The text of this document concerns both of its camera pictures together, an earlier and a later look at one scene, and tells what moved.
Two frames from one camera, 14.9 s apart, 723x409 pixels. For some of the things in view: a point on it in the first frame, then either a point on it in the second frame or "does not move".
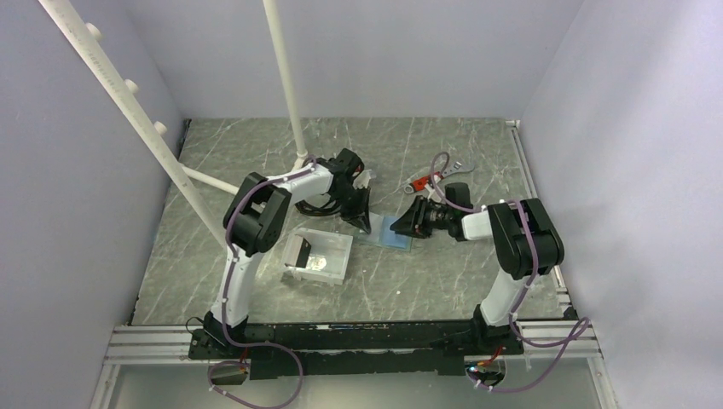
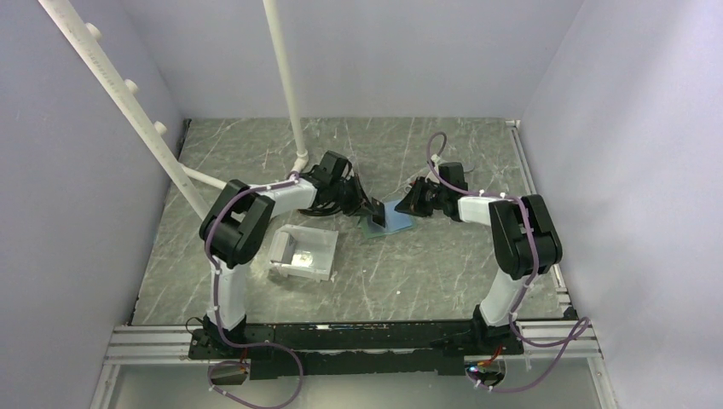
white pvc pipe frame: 148,133 does not move
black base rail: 288,350 does not move
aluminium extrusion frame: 145,345 does not move
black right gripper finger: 355,210 to 378,212
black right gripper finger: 413,221 to 415,202
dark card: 303,253 to 289,250
